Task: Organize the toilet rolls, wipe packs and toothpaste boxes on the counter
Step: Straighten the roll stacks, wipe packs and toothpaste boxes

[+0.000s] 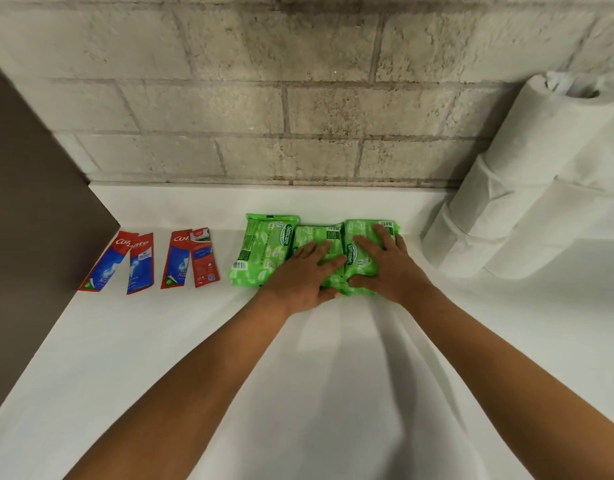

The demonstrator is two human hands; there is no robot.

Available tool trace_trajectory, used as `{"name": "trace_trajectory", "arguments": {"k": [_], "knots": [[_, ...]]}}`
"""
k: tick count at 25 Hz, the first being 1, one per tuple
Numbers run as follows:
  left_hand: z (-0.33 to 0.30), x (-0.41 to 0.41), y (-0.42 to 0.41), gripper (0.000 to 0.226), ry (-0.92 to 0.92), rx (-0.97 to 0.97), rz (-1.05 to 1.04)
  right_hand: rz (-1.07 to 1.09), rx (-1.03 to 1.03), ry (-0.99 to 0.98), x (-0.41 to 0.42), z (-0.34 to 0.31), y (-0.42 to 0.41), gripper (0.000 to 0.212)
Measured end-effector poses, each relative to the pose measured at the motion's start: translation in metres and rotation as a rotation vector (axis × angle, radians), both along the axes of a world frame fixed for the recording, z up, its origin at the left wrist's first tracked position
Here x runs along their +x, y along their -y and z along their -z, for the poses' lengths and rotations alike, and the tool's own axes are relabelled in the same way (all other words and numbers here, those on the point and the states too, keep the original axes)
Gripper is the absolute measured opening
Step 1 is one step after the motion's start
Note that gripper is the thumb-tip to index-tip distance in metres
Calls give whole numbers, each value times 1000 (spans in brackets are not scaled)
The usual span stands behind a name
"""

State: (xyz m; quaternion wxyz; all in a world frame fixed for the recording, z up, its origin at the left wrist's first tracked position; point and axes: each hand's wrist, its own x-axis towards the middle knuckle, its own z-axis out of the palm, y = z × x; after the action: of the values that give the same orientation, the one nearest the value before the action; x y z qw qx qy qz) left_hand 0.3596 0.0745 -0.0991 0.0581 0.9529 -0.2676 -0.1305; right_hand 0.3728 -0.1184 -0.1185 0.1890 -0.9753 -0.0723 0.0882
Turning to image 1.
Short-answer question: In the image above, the person's left hand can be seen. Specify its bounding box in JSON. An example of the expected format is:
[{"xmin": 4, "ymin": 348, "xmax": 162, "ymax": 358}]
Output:
[{"xmin": 258, "ymin": 239, "xmax": 349, "ymax": 317}]

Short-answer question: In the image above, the person's right hand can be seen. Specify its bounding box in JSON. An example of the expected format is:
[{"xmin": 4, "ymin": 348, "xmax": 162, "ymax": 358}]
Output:
[{"xmin": 346, "ymin": 224, "xmax": 433, "ymax": 307}]

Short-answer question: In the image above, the group of green wipe packets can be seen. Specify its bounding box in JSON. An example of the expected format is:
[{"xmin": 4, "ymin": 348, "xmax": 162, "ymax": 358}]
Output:
[
  {"xmin": 341, "ymin": 219, "xmax": 403, "ymax": 295},
  {"xmin": 230, "ymin": 213, "xmax": 301, "ymax": 283},
  {"xmin": 286, "ymin": 223, "xmax": 347, "ymax": 291}
]

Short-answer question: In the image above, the group of white toilet rolls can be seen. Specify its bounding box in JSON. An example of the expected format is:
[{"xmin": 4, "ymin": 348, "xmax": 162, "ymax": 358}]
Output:
[
  {"xmin": 484, "ymin": 72, "xmax": 614, "ymax": 188},
  {"xmin": 445, "ymin": 153, "xmax": 555, "ymax": 237}
]

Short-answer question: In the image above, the person's left forearm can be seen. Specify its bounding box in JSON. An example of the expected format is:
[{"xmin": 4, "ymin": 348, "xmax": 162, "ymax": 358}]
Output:
[{"xmin": 64, "ymin": 289, "xmax": 294, "ymax": 480}]

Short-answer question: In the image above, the person's right forearm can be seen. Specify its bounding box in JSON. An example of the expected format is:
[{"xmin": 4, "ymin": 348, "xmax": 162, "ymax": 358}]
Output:
[{"xmin": 405, "ymin": 283, "xmax": 614, "ymax": 480}]

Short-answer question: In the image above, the white countertop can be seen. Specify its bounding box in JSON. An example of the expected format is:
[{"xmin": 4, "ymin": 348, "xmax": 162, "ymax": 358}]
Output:
[{"xmin": 0, "ymin": 183, "xmax": 614, "ymax": 480}]

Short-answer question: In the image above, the brown cabinet panel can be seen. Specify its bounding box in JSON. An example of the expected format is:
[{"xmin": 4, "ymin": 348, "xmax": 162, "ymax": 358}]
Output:
[{"xmin": 0, "ymin": 53, "xmax": 121, "ymax": 427}]

